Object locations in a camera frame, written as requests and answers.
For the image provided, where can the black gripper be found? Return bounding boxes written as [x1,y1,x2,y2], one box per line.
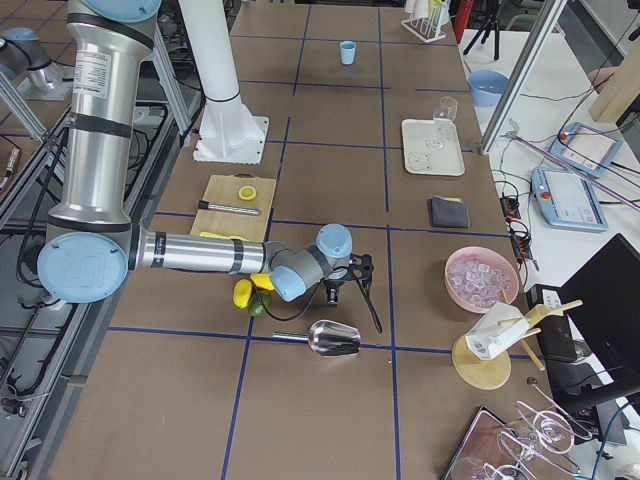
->
[323,267,350,306]

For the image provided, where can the light blue plastic cup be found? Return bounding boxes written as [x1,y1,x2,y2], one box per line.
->
[339,40,357,66]

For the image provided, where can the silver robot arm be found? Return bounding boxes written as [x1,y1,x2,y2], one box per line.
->
[37,1,352,303]
[1,27,72,101]

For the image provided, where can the steel ice scoop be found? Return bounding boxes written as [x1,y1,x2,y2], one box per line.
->
[272,319,361,357]

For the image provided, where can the pink bowl with ice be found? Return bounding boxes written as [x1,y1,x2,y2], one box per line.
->
[444,246,520,313]

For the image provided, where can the yellow lemon upper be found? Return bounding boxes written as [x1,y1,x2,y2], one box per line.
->
[250,273,275,291]

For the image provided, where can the yellow lemon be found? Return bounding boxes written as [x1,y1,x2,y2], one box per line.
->
[250,273,275,291]
[232,279,253,309]

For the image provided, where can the green lime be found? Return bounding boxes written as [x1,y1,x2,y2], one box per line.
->
[247,290,272,317]

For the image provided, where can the yellow lemon left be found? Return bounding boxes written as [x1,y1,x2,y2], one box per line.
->
[232,279,253,309]

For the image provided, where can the lemon half slice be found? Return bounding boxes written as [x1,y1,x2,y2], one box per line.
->
[238,185,258,201]

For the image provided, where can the grey folded cloth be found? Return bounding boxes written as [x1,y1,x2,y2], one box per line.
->
[427,196,471,228]

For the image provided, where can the yellow plastic knife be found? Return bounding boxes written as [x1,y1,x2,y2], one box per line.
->
[199,231,248,241]

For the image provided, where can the wooden cutting board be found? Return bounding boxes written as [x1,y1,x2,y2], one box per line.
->
[191,175,276,242]

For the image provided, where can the wooden paper towel stand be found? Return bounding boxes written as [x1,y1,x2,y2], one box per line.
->
[452,300,583,390]

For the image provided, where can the cream bear tray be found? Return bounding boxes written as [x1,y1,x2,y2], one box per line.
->
[401,119,465,177]

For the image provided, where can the clear wine glass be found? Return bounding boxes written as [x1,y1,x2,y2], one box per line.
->
[426,96,458,152]

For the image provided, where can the blue teach pendant near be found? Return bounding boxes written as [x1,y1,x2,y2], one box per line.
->
[531,167,608,232]

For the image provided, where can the blue teach pendant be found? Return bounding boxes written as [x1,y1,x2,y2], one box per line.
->
[549,122,623,178]
[531,167,608,232]

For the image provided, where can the blue plastic tub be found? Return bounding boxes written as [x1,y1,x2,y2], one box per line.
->
[467,70,509,107]

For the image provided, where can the upside-down wine glasses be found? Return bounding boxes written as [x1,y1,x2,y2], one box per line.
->
[442,401,593,479]

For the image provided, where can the black laptop monitor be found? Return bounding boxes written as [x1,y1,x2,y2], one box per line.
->
[556,233,639,413]

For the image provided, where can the blue teach pendant far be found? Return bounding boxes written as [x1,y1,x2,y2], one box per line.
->
[549,122,623,178]

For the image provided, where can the steel knife handle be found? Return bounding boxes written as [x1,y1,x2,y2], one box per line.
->
[197,200,261,216]

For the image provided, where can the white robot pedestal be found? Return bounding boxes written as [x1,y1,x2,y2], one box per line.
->
[179,0,269,165]

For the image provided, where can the white wire rack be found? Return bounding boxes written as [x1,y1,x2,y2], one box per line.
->
[401,0,449,44]

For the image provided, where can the black camera tripod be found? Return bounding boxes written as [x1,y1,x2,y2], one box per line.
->
[462,0,502,61]

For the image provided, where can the aluminium frame post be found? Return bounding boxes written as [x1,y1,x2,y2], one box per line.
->
[479,0,567,155]

